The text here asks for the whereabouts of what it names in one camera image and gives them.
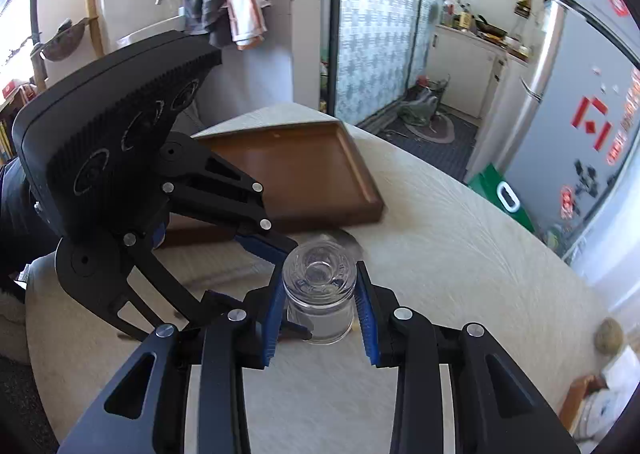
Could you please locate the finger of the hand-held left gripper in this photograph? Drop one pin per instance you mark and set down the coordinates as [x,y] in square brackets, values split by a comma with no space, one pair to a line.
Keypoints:
[225,299]
[265,245]

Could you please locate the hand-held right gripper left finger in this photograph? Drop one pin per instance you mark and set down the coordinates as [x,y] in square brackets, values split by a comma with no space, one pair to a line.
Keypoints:
[274,319]

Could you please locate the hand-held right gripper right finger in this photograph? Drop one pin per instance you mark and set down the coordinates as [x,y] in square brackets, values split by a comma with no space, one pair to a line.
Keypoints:
[364,316]

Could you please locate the clear glass cup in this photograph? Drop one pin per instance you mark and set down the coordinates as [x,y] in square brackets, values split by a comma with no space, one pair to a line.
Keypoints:
[320,299]

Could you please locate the dark wooden tray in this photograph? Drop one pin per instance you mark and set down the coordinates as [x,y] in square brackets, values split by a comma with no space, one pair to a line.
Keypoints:
[300,169]

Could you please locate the white sink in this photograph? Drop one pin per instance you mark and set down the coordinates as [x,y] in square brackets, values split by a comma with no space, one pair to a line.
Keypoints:
[150,32]

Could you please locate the wooden plank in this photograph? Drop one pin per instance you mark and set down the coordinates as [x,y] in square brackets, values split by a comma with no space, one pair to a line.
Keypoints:
[94,14]

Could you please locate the green box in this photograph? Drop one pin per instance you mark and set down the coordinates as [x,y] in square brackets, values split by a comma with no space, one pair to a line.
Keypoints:
[487,186]

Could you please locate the oval floor mat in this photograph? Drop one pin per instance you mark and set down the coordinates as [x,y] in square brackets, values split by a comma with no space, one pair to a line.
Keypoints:
[432,129]

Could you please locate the green bag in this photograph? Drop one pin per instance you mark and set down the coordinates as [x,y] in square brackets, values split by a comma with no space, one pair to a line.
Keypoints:
[417,107]

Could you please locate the brown potato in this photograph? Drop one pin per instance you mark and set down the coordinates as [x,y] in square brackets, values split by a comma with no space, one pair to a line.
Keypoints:
[608,334]

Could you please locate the patterned sliding door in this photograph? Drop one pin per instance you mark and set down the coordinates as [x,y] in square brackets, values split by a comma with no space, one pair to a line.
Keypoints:
[375,24]

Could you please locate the stack of white cups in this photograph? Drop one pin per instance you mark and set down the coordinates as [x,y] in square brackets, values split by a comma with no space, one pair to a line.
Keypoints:
[600,409]

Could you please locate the white kitchen cabinet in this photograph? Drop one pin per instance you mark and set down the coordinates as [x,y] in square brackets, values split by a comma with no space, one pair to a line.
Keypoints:
[465,69]

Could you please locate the silver refrigerator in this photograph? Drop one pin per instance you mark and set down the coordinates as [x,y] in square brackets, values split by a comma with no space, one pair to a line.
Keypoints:
[565,99]

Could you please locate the black wok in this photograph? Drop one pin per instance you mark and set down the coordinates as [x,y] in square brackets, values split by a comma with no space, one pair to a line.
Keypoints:
[490,27]

